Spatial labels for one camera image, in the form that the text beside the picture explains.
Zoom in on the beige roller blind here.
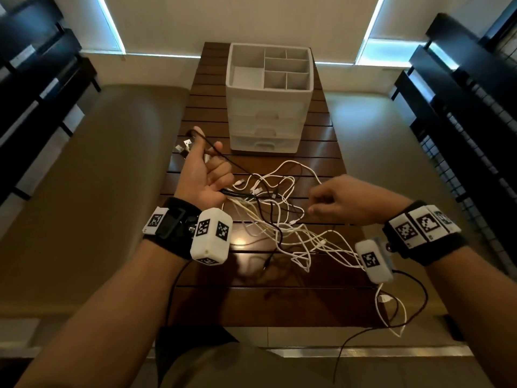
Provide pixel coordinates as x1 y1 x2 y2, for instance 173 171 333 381
52 0 126 53
99 0 382 65

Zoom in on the person's right hand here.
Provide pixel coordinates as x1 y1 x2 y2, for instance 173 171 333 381
306 175 414 227

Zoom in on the thin black camera wire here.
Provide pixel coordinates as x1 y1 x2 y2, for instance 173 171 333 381
332 269 429 384
159 260 193 388

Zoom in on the black wristband with markers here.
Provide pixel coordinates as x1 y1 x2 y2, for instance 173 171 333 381
381 200 469 266
142 197 202 260

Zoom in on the black left wristband with markers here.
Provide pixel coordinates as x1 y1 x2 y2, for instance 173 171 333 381
142 197 202 260

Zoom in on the person's left hand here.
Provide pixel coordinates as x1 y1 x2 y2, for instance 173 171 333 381
173 126 236 211

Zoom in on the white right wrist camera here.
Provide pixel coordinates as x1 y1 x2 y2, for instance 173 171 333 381
355 238 395 285

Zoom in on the person's left forearm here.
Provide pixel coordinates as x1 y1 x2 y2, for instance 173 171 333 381
16 240 191 388

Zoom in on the white drawer organizer box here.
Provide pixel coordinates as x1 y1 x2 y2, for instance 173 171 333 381
225 42 315 154

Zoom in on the person's right forearm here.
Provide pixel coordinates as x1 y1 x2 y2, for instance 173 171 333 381
426 246 517 388

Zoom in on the black right wristband with markers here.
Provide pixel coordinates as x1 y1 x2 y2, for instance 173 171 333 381
381 200 469 266

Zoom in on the wooden slatted table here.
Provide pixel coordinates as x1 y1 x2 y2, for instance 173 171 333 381
155 41 388 329

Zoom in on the person's dark trouser leg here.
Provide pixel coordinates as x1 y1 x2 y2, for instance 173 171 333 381
155 325 239 384

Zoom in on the wire mesh panel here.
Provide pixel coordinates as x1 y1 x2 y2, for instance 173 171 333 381
420 36 517 279

